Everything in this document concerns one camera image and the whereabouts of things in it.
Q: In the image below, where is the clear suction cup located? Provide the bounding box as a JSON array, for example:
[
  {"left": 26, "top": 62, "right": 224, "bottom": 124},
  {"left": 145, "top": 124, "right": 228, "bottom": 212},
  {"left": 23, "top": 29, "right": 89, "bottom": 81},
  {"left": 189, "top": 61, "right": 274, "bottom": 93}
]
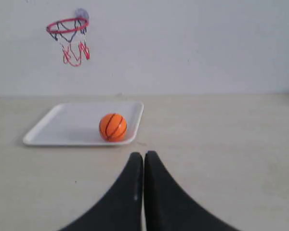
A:
[{"left": 75, "top": 8, "right": 90, "bottom": 20}]

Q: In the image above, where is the white plastic tray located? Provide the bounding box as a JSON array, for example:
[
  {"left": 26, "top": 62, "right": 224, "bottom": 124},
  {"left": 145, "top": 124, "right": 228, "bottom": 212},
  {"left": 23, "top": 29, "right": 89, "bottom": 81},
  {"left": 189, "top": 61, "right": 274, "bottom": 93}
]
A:
[{"left": 23, "top": 101, "right": 144, "bottom": 147}]

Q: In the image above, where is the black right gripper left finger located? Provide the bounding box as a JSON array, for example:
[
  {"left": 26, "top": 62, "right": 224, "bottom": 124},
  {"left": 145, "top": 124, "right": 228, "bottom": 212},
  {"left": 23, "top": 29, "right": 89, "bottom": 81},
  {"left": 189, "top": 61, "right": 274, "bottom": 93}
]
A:
[{"left": 62, "top": 152, "right": 143, "bottom": 231}]

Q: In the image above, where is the red mini basketball hoop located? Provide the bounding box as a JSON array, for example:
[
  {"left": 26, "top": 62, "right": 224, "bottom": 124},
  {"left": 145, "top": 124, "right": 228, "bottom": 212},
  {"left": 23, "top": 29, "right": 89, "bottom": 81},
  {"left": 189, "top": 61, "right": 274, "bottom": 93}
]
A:
[{"left": 46, "top": 16, "right": 90, "bottom": 67}]

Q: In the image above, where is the small orange basketball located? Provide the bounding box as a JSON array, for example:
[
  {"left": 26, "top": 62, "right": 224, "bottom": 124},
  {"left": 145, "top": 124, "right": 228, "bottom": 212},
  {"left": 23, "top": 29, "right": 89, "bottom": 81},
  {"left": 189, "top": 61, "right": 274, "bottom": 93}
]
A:
[{"left": 99, "top": 113, "right": 128, "bottom": 142}]

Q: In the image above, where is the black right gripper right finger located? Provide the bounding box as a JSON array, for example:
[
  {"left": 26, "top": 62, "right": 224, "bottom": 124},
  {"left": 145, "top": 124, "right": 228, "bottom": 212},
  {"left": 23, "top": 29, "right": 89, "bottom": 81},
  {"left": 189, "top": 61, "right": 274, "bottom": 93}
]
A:
[{"left": 144, "top": 151, "right": 237, "bottom": 231}]

